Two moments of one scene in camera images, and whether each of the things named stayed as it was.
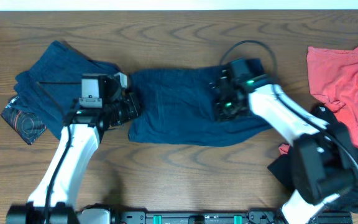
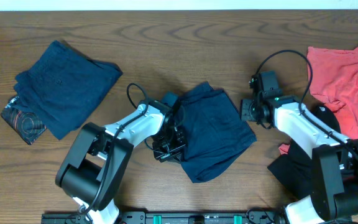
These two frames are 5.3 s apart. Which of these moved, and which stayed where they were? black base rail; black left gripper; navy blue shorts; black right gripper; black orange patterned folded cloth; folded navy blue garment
Moved: black left gripper; black right gripper; navy blue shorts
Stayed: black orange patterned folded cloth; black base rail; folded navy blue garment
